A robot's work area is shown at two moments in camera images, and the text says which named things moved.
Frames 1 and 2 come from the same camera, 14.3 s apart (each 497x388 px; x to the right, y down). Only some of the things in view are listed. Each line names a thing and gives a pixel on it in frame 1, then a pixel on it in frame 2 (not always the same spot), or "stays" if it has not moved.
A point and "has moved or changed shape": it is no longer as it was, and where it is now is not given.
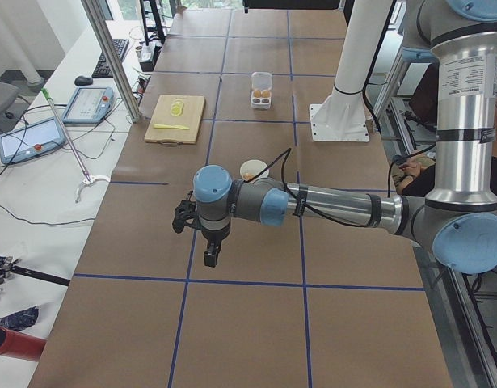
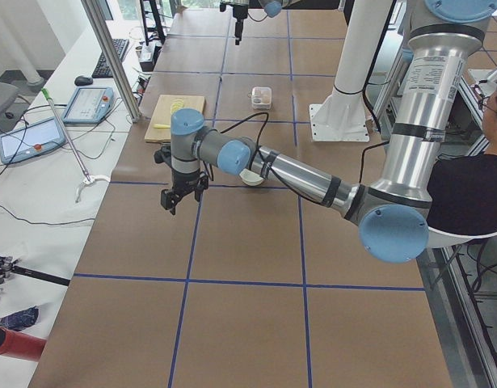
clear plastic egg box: [261, 90] has moved or changed shape
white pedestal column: [342, 116] stays
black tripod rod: [2, 267] stays
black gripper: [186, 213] -> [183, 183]
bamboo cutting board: [193, 108] stays
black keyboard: [102, 69] stays
